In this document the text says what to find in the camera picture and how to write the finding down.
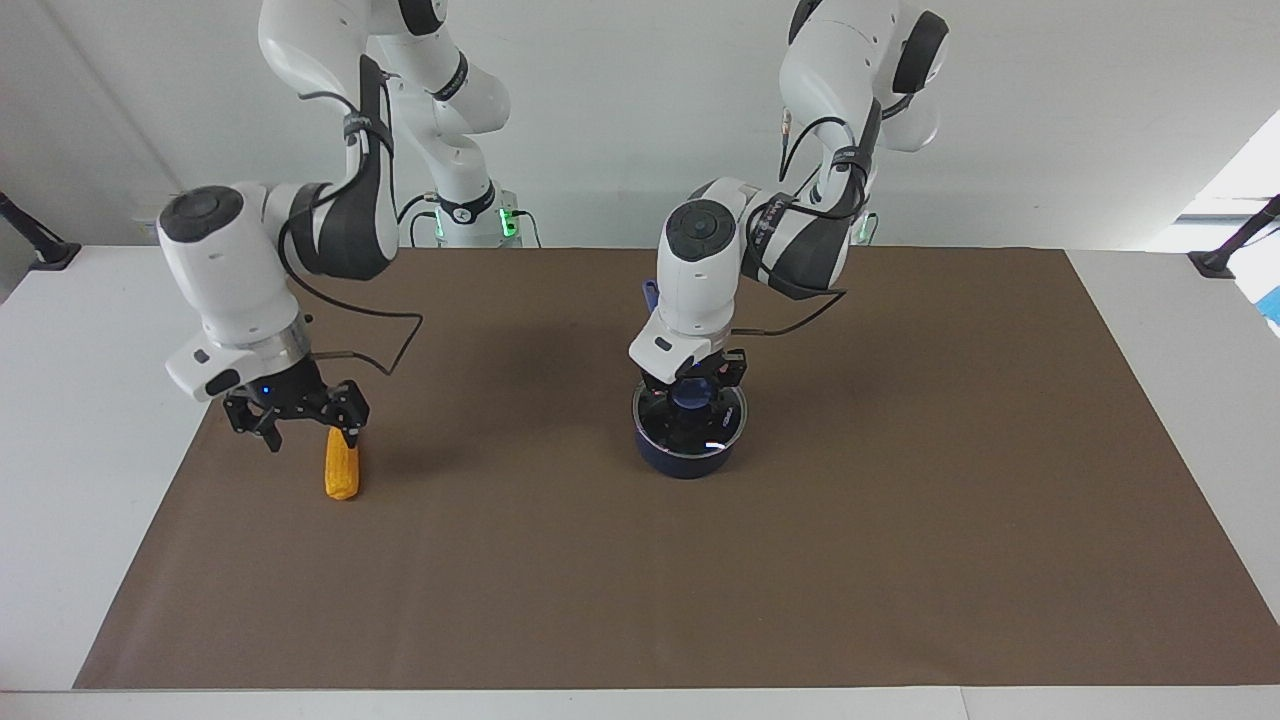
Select yellow corn cob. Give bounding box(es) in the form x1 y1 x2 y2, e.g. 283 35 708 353
324 428 361 501

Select glass lid with blue knob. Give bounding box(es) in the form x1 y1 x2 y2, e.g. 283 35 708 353
633 376 750 457

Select dark blue saucepan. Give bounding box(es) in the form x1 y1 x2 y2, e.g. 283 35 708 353
633 279 750 480

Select brown table mat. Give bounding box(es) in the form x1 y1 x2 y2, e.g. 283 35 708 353
72 247 1280 691

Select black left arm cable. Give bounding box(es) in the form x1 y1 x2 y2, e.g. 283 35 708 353
733 108 886 337

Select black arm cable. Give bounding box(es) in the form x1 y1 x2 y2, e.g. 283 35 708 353
277 55 426 379
733 108 886 337

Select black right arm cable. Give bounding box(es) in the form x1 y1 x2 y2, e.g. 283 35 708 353
277 55 426 379

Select black right base cables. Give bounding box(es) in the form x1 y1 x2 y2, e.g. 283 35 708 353
397 193 442 248

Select black clamp mount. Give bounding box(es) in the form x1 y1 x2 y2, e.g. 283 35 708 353
0 190 83 272
1188 194 1280 280

